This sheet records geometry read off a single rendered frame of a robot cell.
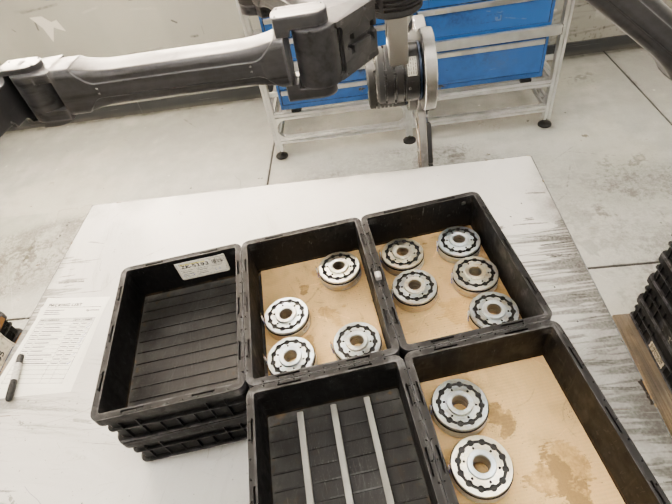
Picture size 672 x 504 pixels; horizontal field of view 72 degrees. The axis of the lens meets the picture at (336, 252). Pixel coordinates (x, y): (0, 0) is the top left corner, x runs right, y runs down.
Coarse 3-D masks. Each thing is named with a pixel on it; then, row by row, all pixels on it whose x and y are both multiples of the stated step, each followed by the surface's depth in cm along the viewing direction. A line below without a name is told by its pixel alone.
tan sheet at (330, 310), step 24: (312, 264) 120; (360, 264) 117; (264, 288) 116; (288, 288) 115; (312, 288) 114; (360, 288) 112; (264, 312) 111; (312, 312) 109; (336, 312) 108; (360, 312) 107; (312, 336) 104
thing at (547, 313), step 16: (400, 208) 115; (416, 208) 114; (480, 208) 111; (496, 224) 106; (368, 240) 109; (512, 256) 99; (384, 288) 98; (528, 288) 94; (544, 304) 90; (528, 320) 88; (544, 320) 88; (400, 336) 90; (448, 336) 88; (464, 336) 88
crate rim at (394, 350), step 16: (336, 224) 114; (256, 240) 114; (272, 240) 114; (368, 256) 105; (384, 304) 95; (384, 320) 93; (384, 352) 88; (304, 368) 88; (320, 368) 87; (256, 384) 87
